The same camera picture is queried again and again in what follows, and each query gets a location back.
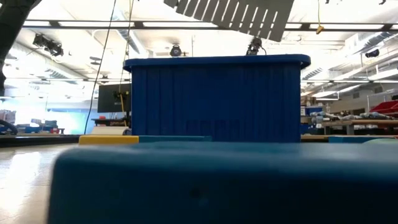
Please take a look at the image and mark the small yellow wooden cube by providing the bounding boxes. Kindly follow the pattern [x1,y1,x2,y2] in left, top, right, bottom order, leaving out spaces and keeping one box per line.
[78,134,140,146]

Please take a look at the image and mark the black ceiling device with cable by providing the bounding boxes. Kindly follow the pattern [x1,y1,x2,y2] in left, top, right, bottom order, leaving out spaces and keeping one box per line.
[245,36,267,56]

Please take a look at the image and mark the red storage bin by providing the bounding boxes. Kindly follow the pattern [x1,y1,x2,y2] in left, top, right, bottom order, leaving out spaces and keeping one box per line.
[369,100,398,118]

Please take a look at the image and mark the wooden workbench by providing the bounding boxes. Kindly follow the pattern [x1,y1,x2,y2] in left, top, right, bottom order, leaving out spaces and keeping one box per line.
[320,119,398,136]

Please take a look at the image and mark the black round ceiling device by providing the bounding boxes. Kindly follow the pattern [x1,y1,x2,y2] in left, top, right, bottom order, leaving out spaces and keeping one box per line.
[169,44,183,58]

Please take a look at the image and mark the hanging black cable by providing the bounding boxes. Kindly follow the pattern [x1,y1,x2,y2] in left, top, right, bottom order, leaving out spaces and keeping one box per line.
[83,0,117,136]

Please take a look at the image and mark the green wooden block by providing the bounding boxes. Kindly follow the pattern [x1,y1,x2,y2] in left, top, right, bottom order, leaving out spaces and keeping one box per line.
[363,138,398,144]

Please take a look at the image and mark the yellow hanging pendant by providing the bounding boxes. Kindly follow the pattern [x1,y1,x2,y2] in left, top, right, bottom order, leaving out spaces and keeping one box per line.
[315,0,325,35]

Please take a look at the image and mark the blue wooden block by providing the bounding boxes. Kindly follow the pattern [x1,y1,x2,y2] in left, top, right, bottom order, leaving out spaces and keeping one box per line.
[328,136,386,144]
[138,135,213,144]
[46,141,398,224]

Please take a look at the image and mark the black monitor on stand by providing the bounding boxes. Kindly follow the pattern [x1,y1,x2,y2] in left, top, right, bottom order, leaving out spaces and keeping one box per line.
[96,82,132,114]

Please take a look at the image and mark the short grey slotted divider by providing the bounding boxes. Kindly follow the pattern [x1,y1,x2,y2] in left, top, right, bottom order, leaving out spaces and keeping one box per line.
[164,0,295,43]

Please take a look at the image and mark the large blue plastic bin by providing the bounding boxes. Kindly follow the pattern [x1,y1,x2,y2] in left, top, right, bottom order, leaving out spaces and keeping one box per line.
[123,54,312,143]

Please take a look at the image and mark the black curved hose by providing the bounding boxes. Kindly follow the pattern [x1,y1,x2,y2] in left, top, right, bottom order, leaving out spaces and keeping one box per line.
[0,119,19,136]

